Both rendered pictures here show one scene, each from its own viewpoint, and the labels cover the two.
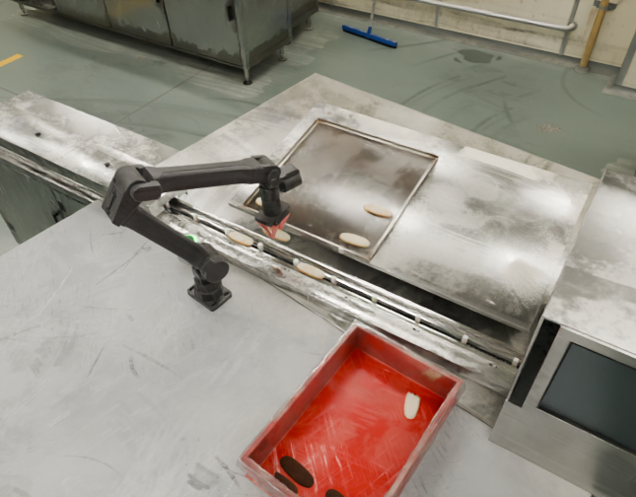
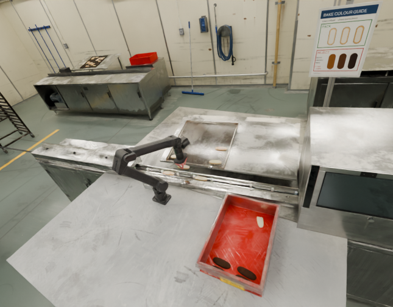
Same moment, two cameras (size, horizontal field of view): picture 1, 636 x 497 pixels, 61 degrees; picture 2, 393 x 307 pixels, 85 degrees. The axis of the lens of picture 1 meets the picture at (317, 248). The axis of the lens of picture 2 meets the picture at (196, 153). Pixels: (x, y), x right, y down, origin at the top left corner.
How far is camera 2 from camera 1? 0.16 m
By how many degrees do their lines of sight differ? 8
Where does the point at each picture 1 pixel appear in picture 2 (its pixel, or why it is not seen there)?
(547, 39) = (258, 80)
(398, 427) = (258, 232)
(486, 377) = (286, 201)
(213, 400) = (176, 242)
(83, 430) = (122, 270)
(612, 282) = (332, 145)
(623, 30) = (285, 70)
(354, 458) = (244, 250)
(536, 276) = (292, 158)
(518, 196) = (273, 130)
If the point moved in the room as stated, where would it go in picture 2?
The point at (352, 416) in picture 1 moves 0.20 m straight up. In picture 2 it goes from (237, 232) to (235, 212)
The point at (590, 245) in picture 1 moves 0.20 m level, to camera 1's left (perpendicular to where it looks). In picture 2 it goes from (317, 134) to (279, 144)
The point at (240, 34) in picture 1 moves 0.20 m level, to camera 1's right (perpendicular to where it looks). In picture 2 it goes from (144, 102) to (155, 98)
